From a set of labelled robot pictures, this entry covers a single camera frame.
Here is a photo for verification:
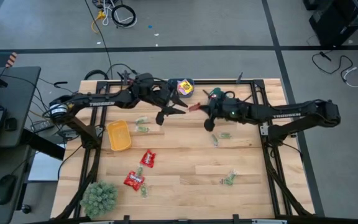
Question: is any black metal table frame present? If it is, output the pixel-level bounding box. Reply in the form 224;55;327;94
53;79;315;224

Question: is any small black device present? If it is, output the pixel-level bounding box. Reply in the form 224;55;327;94
4;117;18;132

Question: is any grey-blue plastic bin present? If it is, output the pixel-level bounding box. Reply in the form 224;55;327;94
167;77;195;98

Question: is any white flat board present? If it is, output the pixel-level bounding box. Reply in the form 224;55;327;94
27;151;67;182

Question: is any black computer tower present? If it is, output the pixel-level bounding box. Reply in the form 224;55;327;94
308;0;358;48

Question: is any yellow plastic bin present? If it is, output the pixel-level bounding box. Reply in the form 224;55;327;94
106;119;132;152

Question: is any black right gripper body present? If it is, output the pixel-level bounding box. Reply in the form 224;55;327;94
208;96;241;121

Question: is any black floor cable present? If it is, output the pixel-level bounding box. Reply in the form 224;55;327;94
311;50;354;76

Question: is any black computer mouse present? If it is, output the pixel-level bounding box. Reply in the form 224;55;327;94
0;174;17;205

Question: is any black desk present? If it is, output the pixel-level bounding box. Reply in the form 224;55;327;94
0;65;42;224

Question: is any black cable coil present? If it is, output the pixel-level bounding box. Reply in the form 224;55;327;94
111;4;137;29

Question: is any yellow cable plug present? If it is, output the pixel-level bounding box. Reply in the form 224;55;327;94
91;10;107;34

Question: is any green artificial shrub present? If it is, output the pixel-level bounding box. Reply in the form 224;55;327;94
80;180;119;220

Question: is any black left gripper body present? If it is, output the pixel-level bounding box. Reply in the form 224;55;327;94
149;81;175;106

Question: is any orange striped marker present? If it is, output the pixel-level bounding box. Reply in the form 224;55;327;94
5;52;19;68

